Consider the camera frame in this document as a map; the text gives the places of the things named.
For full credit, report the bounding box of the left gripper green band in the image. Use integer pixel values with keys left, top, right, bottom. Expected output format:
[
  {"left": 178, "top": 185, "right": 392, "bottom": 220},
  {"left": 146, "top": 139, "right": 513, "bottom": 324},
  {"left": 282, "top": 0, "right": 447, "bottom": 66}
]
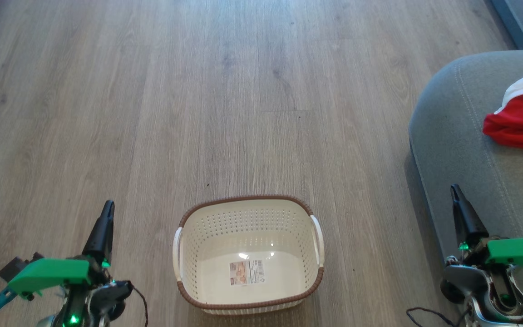
[{"left": 7, "top": 200, "right": 115, "bottom": 301}]

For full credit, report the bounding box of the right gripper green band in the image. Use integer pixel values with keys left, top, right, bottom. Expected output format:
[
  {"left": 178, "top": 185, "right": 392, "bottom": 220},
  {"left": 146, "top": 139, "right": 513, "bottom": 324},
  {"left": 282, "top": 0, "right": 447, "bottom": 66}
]
[{"left": 450, "top": 184, "right": 523, "bottom": 279}]

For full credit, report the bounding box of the red and white garment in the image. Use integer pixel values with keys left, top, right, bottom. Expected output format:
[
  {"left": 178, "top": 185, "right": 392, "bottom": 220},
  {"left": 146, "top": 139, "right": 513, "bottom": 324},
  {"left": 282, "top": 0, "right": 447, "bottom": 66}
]
[{"left": 483, "top": 68, "right": 523, "bottom": 153}]

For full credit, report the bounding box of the grey fabric sofa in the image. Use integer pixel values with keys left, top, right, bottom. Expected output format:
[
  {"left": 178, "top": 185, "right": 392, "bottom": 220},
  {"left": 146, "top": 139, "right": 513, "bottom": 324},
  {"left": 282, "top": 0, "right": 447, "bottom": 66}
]
[{"left": 408, "top": 50, "right": 523, "bottom": 273}]

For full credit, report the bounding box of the cream laundry basket brown rim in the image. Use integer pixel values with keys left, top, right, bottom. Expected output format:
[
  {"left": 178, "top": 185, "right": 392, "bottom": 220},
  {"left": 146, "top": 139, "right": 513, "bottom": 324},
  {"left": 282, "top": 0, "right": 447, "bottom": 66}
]
[{"left": 173, "top": 195, "right": 325, "bottom": 316}]

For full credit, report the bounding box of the paper label sticker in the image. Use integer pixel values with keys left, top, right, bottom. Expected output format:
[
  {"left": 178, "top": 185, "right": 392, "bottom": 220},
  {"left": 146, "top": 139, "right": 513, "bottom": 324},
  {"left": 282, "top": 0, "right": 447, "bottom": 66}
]
[{"left": 229, "top": 259, "right": 266, "bottom": 287}]

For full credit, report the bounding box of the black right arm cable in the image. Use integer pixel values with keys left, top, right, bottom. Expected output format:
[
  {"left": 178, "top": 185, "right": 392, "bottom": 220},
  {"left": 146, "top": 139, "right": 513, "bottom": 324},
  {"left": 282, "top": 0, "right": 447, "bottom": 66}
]
[{"left": 406, "top": 307, "right": 463, "bottom": 327}]

